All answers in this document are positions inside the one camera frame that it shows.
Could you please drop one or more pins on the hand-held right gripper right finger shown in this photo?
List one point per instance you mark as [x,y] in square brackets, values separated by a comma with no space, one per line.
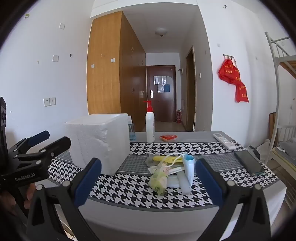
[208,183]

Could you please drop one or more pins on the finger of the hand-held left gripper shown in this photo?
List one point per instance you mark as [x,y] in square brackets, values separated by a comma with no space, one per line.
[53,148]
[39,137]

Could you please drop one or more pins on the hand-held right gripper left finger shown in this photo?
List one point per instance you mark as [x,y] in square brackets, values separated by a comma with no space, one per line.
[89,183]

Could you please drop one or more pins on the blue face mask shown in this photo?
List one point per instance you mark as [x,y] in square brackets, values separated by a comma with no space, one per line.
[189,169]

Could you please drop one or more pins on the translucent white tube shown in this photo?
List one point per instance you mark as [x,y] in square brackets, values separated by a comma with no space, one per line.
[183,185]

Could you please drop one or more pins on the white foam box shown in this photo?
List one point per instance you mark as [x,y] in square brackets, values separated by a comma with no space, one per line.
[97,139]

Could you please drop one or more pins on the green plastic bag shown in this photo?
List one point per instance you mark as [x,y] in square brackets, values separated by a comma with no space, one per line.
[158,180]

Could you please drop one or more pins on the yellow silicone scrubber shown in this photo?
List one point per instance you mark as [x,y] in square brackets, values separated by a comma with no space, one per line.
[161,159]

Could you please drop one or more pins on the person's left hand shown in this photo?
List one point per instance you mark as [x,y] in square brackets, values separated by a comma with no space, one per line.
[29,195]

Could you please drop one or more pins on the houndstooth table cloth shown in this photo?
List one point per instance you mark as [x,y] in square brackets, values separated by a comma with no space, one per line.
[129,185]

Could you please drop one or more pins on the white remote control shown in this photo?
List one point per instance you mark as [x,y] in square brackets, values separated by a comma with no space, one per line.
[225,141]

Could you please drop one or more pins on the dark smartphone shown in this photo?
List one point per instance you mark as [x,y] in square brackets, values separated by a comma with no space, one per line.
[249,162]

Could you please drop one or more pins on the red snack packet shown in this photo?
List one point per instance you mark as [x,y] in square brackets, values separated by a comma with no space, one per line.
[168,138]

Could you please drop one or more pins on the white bag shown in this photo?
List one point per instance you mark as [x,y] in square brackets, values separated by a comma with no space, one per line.
[264,150]

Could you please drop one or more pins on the blue spray bottle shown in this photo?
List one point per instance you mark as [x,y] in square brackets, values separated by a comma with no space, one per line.
[131,133]

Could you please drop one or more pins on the red fire extinguisher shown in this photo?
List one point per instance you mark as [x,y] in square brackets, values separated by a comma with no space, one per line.
[178,117]

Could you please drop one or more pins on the white pump bottle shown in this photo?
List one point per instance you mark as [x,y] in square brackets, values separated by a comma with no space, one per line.
[150,127]

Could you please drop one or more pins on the leaning wooden boards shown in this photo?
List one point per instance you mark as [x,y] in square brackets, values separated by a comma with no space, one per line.
[272,125]

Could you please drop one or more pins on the grey mattress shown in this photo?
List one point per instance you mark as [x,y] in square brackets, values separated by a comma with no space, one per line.
[288,146]

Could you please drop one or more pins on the brown entrance door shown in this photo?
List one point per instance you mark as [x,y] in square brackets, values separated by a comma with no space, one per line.
[161,104]

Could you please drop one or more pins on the wooden wardrobe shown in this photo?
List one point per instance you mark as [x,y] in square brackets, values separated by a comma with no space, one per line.
[104,69]

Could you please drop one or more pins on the red plastic bag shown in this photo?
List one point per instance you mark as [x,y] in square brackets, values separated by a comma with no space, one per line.
[227,71]
[241,92]

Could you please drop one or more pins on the papers on door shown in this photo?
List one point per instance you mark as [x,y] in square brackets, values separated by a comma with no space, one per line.
[161,80]

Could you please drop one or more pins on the round ceiling lamp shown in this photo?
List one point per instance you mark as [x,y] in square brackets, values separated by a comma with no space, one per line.
[160,30]

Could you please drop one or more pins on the white wall socket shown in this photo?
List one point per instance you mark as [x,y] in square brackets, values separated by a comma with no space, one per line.
[46,102]
[52,101]

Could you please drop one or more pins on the white wall switch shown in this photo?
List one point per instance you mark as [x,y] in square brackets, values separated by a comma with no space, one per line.
[55,58]

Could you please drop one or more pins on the wooden side door frame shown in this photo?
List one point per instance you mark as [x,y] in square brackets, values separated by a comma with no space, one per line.
[190,92]

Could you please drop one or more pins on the white wall plate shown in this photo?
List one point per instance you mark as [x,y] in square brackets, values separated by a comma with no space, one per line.
[62,26]

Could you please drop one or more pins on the metal wall hook rack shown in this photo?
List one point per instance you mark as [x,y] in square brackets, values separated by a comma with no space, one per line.
[229,55]

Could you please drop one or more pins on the white metal bunk bed frame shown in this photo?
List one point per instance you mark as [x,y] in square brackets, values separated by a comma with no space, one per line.
[276,69]

